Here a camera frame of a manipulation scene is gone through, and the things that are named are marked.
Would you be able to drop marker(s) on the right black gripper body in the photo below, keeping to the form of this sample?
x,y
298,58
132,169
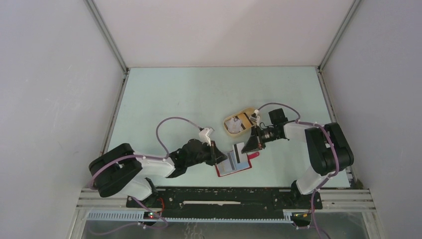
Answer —
x,y
268,135

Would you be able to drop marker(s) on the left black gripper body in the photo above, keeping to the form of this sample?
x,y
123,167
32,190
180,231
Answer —
x,y
207,154

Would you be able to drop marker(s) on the red card holder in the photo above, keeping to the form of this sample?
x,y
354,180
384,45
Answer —
x,y
242,166

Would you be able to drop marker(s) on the white credit card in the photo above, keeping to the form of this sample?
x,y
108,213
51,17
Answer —
x,y
227,166

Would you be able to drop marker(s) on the white magnetic stripe card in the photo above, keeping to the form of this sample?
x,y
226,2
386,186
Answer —
x,y
239,151

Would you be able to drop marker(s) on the white VIP card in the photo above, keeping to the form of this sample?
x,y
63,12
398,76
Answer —
x,y
233,125

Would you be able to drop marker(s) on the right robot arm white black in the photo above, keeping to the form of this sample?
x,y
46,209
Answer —
x,y
329,151

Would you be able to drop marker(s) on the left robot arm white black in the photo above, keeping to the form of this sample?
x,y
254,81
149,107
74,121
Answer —
x,y
123,171

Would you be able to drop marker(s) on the beige oval tray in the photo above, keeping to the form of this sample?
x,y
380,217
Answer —
x,y
249,111

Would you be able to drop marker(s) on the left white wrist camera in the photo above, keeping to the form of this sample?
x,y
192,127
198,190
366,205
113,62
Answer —
x,y
205,135

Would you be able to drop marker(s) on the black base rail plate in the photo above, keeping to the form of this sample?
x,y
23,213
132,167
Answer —
x,y
245,203

